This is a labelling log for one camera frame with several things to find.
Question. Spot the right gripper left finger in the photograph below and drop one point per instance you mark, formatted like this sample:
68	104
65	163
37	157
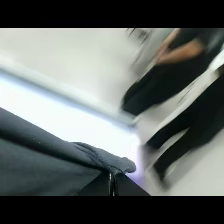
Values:
99	187

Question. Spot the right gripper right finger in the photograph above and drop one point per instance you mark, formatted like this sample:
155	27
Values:
128	188

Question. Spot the dark grey garment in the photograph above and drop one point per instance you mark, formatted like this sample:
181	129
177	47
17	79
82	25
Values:
40	160

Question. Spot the person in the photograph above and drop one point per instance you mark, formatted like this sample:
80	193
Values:
166	76
196	123

